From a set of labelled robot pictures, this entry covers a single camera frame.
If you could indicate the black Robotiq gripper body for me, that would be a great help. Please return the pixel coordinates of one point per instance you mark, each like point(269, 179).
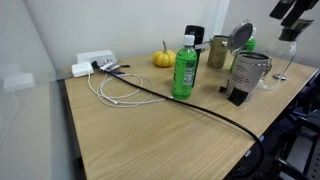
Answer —
point(290, 12)

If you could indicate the small silver round lid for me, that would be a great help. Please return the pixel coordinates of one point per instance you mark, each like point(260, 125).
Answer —
point(279, 76)

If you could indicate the green tea bottle white cap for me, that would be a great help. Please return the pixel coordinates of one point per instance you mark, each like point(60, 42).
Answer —
point(184, 69)

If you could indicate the glass coffee carafe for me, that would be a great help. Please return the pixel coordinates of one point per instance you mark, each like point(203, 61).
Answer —
point(281, 55)

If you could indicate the silver clip-top canister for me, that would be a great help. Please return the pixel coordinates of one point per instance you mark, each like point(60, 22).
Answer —
point(249, 66)

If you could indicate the gold cylindrical tin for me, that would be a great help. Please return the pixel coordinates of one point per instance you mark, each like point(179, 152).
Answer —
point(218, 51)

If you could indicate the black rectangular device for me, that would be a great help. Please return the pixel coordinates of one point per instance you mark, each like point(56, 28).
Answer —
point(198, 33)

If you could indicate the black tape patch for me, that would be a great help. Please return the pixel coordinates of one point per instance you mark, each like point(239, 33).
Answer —
point(237, 96)

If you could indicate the small yellow pumpkin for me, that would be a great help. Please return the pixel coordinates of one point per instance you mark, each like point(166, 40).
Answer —
point(164, 58)

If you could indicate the white power strip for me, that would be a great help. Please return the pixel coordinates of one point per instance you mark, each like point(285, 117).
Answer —
point(101, 57)

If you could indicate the white power adapter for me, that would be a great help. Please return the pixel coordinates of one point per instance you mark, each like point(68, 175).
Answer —
point(82, 69)

